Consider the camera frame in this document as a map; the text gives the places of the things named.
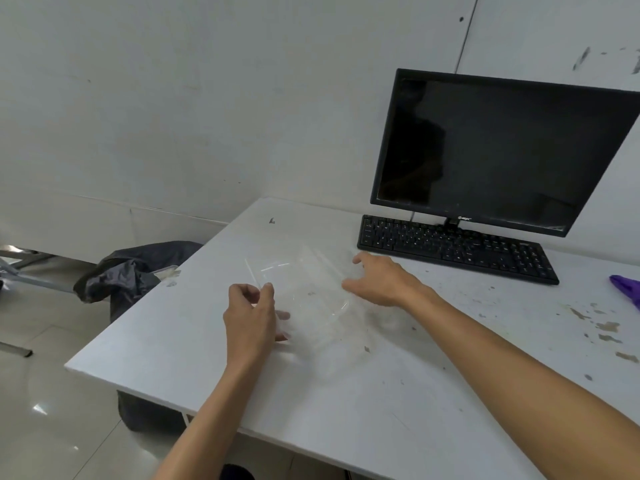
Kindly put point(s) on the person's right hand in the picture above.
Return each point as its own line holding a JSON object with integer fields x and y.
{"x": 392, "y": 284}

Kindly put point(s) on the person's left hand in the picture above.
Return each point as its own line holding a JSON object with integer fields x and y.
{"x": 250, "y": 329}

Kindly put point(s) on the black garbage bag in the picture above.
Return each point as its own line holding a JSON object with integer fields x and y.
{"x": 130, "y": 274}

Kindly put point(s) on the person's left forearm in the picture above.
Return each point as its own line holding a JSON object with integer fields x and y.
{"x": 205, "y": 429}

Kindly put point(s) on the person's right forearm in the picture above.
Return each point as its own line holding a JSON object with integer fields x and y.
{"x": 525, "y": 374}

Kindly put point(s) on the black keyboard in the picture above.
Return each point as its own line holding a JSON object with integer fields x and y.
{"x": 450, "y": 244}

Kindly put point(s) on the white table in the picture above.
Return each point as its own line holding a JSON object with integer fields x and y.
{"x": 400, "y": 424}

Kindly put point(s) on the black computer monitor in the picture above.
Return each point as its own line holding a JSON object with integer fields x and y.
{"x": 500, "y": 154}

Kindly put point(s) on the purple cloth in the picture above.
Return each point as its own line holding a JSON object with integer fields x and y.
{"x": 627, "y": 287}

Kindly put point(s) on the grey metal folding frame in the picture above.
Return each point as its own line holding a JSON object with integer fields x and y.
{"x": 40, "y": 283}

